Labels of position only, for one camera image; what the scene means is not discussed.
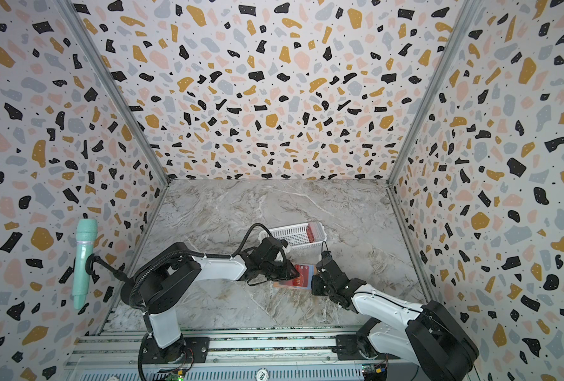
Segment aluminium mounting rail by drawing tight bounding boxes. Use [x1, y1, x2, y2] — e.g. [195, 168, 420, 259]
[62, 325, 478, 381]

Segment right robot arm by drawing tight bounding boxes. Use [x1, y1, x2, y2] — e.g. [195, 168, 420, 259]
[312, 251, 479, 380]

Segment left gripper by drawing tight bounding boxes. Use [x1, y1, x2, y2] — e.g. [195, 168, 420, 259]
[264, 259, 307, 283]

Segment mint green microphone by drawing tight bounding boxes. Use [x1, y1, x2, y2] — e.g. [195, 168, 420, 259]
[72, 219, 98, 311]

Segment white plastic basket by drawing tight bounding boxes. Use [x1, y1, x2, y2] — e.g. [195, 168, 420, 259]
[269, 222, 327, 250]

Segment red card stack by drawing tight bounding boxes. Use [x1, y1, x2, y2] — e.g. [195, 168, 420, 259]
[306, 223, 316, 243]

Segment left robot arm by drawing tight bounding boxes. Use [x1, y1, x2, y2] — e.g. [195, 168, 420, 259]
[121, 237, 300, 350]

